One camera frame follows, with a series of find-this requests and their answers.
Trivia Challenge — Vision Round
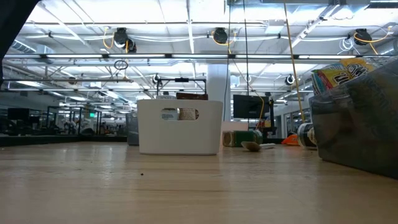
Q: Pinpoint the brown snack bag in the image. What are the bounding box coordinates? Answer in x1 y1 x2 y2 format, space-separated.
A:
176 91 210 121

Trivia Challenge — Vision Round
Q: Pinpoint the orange ramen packet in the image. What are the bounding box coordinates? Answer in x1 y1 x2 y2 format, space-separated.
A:
280 133 301 147

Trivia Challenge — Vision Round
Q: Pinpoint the lime shrimp ramen packet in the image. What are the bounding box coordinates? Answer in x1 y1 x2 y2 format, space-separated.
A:
316 68 353 91

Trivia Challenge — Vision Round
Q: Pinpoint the white plastic tray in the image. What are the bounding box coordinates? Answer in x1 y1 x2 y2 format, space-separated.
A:
136 98 224 156

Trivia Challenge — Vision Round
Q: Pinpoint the white column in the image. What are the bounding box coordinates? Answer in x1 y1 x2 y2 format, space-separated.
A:
206 63 231 122

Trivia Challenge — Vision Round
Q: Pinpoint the black monitor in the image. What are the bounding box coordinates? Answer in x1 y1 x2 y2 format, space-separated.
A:
233 93 276 138

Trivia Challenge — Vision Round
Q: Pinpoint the green spice jar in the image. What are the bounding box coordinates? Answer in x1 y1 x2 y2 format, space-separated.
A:
222 129 264 148

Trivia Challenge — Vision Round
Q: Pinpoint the long ceiling light bar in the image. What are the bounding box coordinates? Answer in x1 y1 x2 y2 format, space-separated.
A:
2 53 357 60

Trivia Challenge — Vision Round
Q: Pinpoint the black metal workstation frame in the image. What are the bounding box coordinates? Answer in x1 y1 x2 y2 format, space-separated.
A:
156 77 208 101

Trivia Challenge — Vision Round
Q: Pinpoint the thin black cable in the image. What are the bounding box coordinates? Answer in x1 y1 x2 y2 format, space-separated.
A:
223 0 233 122

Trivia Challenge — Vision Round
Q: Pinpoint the black power cable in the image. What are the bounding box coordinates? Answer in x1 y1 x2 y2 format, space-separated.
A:
242 0 250 96

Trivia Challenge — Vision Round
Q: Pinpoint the yellow cable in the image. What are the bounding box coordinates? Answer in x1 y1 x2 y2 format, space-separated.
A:
282 2 307 124

